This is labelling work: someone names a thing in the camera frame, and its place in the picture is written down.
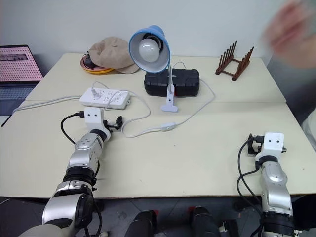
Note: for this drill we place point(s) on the yellow and pink plate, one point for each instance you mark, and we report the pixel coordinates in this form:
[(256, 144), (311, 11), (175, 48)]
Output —
[(95, 70)]

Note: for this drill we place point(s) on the small black object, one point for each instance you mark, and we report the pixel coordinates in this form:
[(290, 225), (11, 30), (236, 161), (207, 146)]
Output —
[(88, 61)]

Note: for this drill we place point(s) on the open laptop with pink screen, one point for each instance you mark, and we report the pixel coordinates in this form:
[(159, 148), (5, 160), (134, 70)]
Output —
[(17, 64)]

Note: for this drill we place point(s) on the blurred person hand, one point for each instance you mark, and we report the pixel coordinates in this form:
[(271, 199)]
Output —
[(291, 32)]

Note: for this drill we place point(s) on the dark rounded shape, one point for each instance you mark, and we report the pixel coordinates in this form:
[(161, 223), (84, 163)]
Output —
[(143, 223), (203, 221)]

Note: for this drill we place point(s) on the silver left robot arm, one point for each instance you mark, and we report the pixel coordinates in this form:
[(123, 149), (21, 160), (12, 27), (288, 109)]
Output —
[(84, 158)]

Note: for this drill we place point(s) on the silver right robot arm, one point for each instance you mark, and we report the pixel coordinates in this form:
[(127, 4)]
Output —
[(275, 187)]

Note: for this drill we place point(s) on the white light bulb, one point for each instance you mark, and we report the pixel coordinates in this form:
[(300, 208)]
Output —
[(148, 51)]

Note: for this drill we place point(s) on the person light clothing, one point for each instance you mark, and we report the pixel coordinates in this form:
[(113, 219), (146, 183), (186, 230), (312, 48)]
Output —
[(310, 130)]

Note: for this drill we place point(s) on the white power strip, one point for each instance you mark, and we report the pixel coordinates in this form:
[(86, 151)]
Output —
[(106, 98)]

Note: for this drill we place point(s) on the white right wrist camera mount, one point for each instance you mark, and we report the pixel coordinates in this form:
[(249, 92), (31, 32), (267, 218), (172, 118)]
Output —
[(272, 143)]

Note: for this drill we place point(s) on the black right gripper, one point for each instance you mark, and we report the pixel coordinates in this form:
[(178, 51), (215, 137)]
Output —
[(254, 145)]

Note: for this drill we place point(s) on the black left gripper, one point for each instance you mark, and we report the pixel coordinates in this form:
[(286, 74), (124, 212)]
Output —
[(109, 124)]

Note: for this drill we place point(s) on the blue clamp desk lamp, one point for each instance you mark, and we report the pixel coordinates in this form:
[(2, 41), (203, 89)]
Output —
[(158, 64)]

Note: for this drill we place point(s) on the black plastic case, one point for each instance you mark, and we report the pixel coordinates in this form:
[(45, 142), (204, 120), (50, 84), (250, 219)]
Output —
[(185, 81)]

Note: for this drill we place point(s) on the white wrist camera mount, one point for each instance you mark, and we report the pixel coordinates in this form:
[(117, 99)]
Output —
[(93, 118), (272, 143)]

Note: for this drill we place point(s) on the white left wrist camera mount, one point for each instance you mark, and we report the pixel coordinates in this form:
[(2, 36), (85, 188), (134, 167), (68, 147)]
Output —
[(93, 118)]

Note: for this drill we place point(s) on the beige flat cap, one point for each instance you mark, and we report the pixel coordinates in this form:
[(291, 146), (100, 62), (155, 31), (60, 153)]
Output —
[(111, 53)]

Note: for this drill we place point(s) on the brown wooden dish rack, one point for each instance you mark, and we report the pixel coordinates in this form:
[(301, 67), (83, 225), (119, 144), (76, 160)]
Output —
[(230, 65)]

